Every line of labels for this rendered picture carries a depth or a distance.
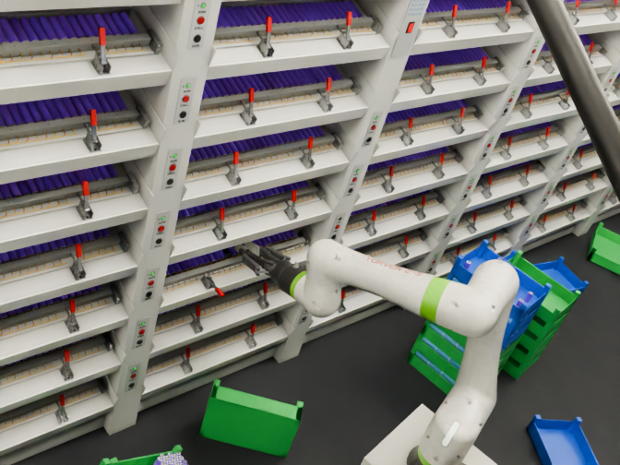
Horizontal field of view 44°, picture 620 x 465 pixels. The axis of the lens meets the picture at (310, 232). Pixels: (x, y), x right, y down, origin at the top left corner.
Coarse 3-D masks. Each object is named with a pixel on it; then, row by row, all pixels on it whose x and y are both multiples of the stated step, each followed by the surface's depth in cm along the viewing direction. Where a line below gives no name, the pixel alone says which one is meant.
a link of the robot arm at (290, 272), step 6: (294, 264) 224; (288, 270) 223; (294, 270) 223; (300, 270) 223; (282, 276) 224; (288, 276) 222; (294, 276) 221; (282, 282) 223; (288, 282) 222; (282, 288) 224; (288, 288) 222; (288, 294) 225
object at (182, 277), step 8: (296, 240) 256; (304, 240) 258; (280, 248) 251; (240, 256) 242; (216, 264) 236; (224, 264) 238; (232, 264) 240; (240, 264) 242; (184, 272) 229; (192, 272) 231; (200, 272) 232; (208, 272) 235; (224, 272) 238; (168, 280) 225; (176, 280) 227; (184, 280) 229; (200, 280) 232; (176, 288) 227
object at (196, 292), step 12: (300, 228) 262; (312, 240) 259; (288, 252) 255; (300, 252) 257; (300, 264) 257; (216, 276) 237; (228, 276) 239; (240, 276) 241; (252, 276) 243; (264, 276) 248; (168, 288) 227; (180, 288) 229; (192, 288) 230; (204, 288) 232; (228, 288) 239; (168, 300) 224; (180, 300) 226; (192, 300) 231
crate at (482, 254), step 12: (480, 252) 292; (492, 252) 290; (456, 264) 279; (480, 264) 291; (456, 276) 280; (468, 276) 277; (528, 276) 284; (528, 288) 285; (540, 288) 282; (516, 300) 279; (540, 300) 277; (516, 312) 268; (528, 312) 273
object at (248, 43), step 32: (256, 0) 195; (288, 0) 201; (320, 0) 208; (352, 0) 216; (224, 32) 182; (256, 32) 188; (288, 32) 196; (320, 32) 203; (352, 32) 210; (384, 32) 214; (224, 64) 179; (256, 64) 186; (288, 64) 193; (320, 64) 202
